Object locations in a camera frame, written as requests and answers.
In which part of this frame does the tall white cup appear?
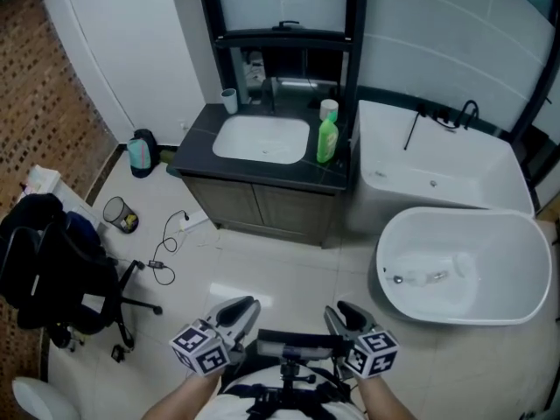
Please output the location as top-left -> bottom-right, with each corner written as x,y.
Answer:
220,87 -> 240,116

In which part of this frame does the white rectangular bathtub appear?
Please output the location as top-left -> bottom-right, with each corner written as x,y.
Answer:
347,99 -> 537,235

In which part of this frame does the black hand shower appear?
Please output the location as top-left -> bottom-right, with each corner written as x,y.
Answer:
402,107 -> 428,151

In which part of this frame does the person's right forearm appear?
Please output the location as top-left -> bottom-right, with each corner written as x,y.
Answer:
358,374 -> 419,420

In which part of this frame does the black sink faucet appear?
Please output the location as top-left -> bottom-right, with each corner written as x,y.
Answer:
261,76 -> 279,116

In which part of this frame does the white sink basin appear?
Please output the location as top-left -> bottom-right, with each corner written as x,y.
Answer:
212,115 -> 311,165

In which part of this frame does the green detergent bottle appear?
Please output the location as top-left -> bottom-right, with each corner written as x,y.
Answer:
316,110 -> 340,165

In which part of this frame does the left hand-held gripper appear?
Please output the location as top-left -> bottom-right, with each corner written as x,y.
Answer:
169,295 -> 263,375

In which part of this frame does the black chest-mounted camera rig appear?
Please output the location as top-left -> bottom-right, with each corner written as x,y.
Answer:
255,328 -> 351,410

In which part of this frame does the white power strip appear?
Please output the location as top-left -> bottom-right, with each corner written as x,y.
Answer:
178,210 -> 210,232

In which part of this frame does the black bathtub faucet set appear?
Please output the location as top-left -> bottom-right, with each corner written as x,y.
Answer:
415,100 -> 480,131

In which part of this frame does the white mug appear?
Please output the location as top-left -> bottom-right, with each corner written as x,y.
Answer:
318,98 -> 340,122

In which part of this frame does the black high-back office chair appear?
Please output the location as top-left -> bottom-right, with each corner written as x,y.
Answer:
0,192 -> 164,352

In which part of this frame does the black power adapter with cable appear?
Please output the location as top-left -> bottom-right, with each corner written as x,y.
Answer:
148,209 -> 190,287

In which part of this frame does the person's white shirt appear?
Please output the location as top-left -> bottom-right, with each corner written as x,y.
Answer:
209,367 -> 368,420

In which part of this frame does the person's left forearm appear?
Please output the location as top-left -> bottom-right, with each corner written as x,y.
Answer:
142,367 -> 222,420

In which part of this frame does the black metal mirror shelf frame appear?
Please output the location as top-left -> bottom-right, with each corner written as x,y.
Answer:
194,0 -> 371,104

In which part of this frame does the dark green oval bathtub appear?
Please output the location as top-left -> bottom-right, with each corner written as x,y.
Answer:
374,206 -> 554,326

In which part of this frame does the black wire wastebasket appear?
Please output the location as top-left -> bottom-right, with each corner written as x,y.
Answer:
102,196 -> 140,235

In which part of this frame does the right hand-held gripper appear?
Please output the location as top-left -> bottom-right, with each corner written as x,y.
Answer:
324,300 -> 400,381

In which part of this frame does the dark wooden vanity cabinet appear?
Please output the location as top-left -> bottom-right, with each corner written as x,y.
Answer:
170,101 -> 351,249

